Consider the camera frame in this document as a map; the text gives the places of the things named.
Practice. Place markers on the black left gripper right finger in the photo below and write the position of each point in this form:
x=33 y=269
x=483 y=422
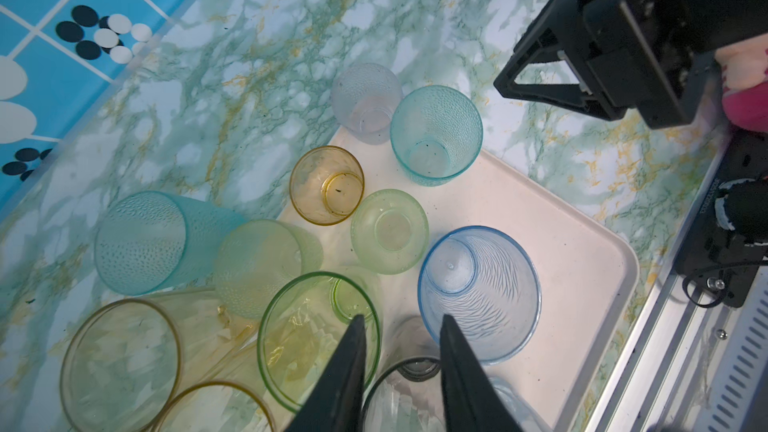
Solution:
x=470 y=402

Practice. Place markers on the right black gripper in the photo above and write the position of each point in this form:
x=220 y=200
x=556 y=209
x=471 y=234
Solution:
x=655 y=56

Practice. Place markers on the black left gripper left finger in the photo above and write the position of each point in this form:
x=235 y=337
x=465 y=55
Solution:
x=335 y=404

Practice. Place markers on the grey-blue clear cup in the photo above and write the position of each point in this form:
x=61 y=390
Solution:
x=525 y=416

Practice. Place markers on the dark smoky cup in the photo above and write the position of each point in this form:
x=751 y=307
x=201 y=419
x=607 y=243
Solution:
x=407 y=396

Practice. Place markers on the green translucent cup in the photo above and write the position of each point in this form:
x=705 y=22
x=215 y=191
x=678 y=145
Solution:
x=304 y=323

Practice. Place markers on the amber cup front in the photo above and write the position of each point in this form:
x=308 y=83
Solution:
x=232 y=397

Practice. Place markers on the blue-grey translucent cup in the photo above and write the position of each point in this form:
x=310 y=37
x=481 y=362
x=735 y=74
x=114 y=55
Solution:
x=484 y=279

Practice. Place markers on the pale green tall cup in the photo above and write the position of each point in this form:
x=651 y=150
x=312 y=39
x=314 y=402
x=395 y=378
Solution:
x=257 y=259

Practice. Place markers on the light green cup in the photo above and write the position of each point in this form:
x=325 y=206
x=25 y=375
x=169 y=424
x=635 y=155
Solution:
x=389 y=232

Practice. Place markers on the small amber cup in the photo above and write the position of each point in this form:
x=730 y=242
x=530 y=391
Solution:
x=326 y=185

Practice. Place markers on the teal cup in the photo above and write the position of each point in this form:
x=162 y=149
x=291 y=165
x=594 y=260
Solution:
x=152 y=240
x=436 y=134

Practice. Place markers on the clear colourless cup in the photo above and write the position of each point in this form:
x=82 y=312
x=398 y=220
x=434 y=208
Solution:
x=364 y=98

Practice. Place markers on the pink plush doll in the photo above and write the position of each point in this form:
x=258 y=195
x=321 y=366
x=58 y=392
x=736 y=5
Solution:
x=744 y=83

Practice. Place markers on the amber cup back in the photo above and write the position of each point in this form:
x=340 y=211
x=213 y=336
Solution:
x=132 y=357

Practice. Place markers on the aluminium front frame rail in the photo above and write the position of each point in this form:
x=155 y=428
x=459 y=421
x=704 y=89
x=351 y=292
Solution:
x=689 y=365

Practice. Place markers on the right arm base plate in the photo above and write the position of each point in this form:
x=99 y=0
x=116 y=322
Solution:
x=727 y=241

